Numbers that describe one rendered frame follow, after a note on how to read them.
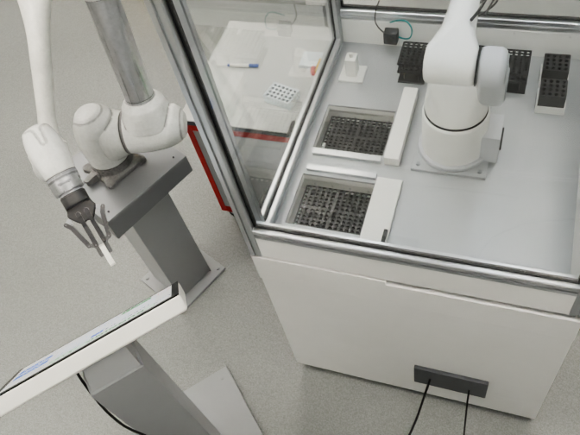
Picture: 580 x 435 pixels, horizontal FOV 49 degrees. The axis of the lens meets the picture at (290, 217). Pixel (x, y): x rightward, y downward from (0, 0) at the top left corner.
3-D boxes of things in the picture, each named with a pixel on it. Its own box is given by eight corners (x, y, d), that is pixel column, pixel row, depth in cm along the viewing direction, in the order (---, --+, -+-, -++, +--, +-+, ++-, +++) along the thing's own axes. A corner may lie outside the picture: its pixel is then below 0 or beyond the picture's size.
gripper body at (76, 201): (55, 198, 175) (72, 228, 176) (84, 184, 177) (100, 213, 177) (59, 200, 182) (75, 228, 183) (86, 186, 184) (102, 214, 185)
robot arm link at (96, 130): (91, 141, 239) (66, 98, 222) (138, 135, 237) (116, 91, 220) (85, 173, 229) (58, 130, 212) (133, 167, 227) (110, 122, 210)
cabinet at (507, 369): (296, 370, 270) (257, 280, 205) (355, 181, 321) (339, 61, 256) (532, 427, 241) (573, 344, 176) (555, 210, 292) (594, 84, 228)
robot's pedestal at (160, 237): (141, 280, 309) (72, 187, 247) (185, 238, 319) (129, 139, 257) (181, 314, 294) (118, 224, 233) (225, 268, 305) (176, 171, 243)
